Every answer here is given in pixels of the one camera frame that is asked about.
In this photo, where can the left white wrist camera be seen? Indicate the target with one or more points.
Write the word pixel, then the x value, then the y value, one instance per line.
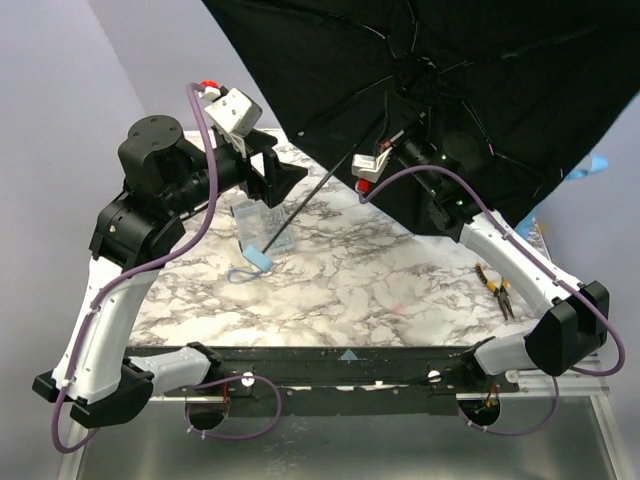
pixel 231 110

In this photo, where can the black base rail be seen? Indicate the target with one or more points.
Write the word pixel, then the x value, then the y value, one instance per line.
pixel 343 381

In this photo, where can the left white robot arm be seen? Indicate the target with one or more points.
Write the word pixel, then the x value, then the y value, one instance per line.
pixel 166 180

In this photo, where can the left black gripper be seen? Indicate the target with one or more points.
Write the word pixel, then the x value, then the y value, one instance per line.
pixel 263 170

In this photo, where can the clear plastic screw box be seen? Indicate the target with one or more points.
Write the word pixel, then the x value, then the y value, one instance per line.
pixel 257 224

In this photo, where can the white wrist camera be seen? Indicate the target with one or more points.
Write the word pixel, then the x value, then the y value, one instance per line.
pixel 231 110
pixel 368 169

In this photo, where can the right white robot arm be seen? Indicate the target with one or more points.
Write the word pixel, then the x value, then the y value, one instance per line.
pixel 572 315

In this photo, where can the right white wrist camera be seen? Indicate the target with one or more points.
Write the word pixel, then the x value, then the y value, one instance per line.
pixel 368 169

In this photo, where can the blue folding umbrella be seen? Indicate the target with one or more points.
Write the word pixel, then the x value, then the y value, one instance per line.
pixel 530 87

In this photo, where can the yellow handled pliers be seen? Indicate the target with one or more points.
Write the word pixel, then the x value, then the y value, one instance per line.
pixel 499 291

